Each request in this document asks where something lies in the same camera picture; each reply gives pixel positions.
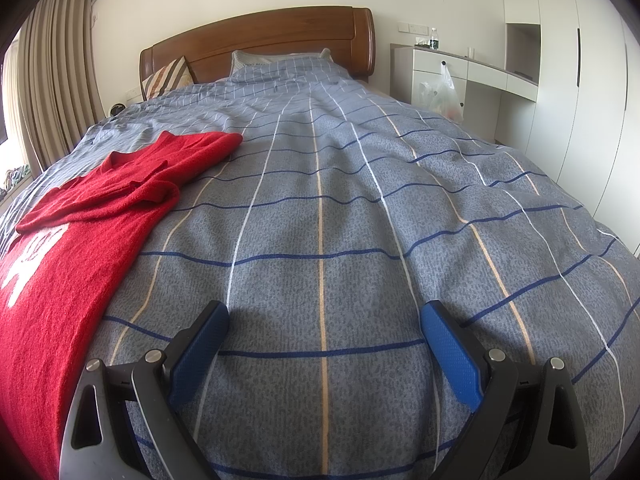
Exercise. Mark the white wardrobe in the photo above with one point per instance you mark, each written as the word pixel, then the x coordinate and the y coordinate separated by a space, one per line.
pixel 583 129

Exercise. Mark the striped cushion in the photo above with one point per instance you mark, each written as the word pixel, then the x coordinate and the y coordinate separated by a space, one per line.
pixel 173 76

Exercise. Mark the wooden headboard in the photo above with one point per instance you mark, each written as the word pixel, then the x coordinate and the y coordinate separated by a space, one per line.
pixel 346 31

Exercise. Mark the white plastic bag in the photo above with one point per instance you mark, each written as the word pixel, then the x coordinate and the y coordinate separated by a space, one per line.
pixel 439 95

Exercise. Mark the grey plaid duvet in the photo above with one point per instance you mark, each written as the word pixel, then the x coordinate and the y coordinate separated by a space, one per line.
pixel 340 214

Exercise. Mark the window bench with clutter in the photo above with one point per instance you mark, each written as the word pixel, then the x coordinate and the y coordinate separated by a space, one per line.
pixel 12 179

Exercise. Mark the beige curtain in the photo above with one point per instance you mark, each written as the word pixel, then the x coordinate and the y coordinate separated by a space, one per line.
pixel 58 97

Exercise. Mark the grey pillow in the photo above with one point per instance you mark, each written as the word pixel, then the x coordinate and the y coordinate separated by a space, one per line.
pixel 241 59

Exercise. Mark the red knit sweater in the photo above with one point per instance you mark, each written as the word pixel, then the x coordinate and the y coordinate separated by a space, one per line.
pixel 72 251

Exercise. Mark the white desk unit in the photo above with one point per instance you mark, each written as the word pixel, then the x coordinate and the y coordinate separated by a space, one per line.
pixel 496 105

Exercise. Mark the green bottle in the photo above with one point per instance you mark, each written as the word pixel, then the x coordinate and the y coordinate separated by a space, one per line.
pixel 434 39

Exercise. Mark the small round bedside clock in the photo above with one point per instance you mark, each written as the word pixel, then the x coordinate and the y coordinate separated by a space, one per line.
pixel 117 109

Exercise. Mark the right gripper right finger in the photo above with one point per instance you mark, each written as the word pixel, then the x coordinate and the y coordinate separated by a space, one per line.
pixel 539 401

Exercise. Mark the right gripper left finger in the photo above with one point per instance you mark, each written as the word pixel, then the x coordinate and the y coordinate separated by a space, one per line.
pixel 99 441

